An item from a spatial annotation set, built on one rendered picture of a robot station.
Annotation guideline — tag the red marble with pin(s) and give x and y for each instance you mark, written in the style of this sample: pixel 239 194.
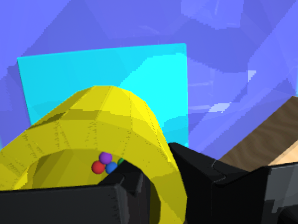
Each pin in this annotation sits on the red marble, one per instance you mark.
pixel 97 167

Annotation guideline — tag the yellow cup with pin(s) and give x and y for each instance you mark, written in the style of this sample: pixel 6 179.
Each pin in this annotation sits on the yellow cup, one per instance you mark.
pixel 61 147

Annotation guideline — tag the blue marble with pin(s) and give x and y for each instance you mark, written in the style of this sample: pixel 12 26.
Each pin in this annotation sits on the blue marble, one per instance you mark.
pixel 110 166

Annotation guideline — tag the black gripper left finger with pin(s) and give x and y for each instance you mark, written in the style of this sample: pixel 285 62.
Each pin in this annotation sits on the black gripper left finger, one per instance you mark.
pixel 123 197

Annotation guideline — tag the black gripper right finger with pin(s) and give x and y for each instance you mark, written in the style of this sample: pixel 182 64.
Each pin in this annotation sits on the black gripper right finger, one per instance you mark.
pixel 218 193

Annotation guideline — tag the green marble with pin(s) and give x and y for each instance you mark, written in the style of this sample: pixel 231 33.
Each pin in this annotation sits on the green marble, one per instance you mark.
pixel 120 160

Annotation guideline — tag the purple marble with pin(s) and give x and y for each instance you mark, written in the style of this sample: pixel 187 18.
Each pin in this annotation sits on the purple marble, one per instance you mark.
pixel 105 158

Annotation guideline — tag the tan wooden bar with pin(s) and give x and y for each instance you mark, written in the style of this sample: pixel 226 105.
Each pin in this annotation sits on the tan wooden bar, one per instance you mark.
pixel 274 141

